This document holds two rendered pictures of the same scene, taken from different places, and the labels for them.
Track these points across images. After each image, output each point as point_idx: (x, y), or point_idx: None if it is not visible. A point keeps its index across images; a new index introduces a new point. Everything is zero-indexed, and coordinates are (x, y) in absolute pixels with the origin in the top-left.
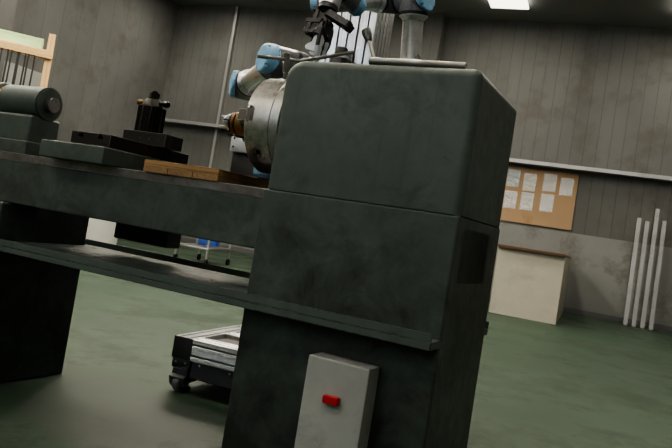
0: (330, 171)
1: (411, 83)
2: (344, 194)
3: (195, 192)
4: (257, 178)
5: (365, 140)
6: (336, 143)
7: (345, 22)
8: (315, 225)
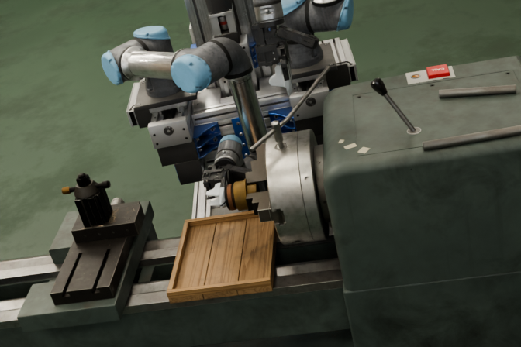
0: (417, 262)
1: (488, 166)
2: (440, 276)
3: (246, 303)
4: (274, 231)
5: (449, 227)
6: (415, 237)
7: (311, 42)
8: (416, 307)
